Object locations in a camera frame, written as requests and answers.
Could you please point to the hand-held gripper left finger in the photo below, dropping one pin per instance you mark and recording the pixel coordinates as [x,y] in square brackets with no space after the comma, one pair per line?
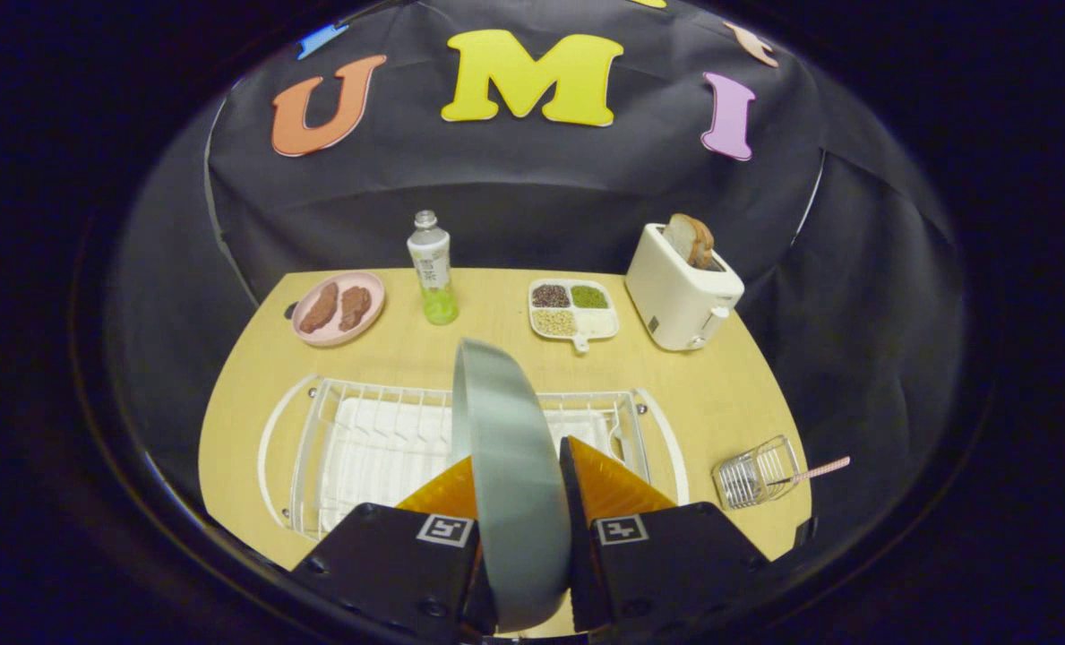
[380,564]

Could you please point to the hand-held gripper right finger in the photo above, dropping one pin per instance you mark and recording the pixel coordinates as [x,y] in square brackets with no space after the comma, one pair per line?
[572,502]

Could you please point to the light green plate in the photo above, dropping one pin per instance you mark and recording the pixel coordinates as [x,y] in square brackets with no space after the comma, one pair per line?
[514,502]

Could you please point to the pink plate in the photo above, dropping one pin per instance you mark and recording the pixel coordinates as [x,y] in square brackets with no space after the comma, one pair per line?
[353,339]

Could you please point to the white divided tray with grains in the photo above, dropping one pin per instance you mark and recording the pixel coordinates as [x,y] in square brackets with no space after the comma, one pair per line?
[577,324]

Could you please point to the white toaster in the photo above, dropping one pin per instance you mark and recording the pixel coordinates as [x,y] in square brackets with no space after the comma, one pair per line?
[675,305]

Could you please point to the brown meat piece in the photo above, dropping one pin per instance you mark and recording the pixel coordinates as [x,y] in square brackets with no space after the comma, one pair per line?
[319,309]
[354,307]

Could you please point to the clear bottle with green drink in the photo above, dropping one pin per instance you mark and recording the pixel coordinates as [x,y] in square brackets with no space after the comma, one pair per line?
[432,269]

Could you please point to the black backdrop cloth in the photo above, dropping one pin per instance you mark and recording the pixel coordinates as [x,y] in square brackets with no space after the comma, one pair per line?
[541,188]

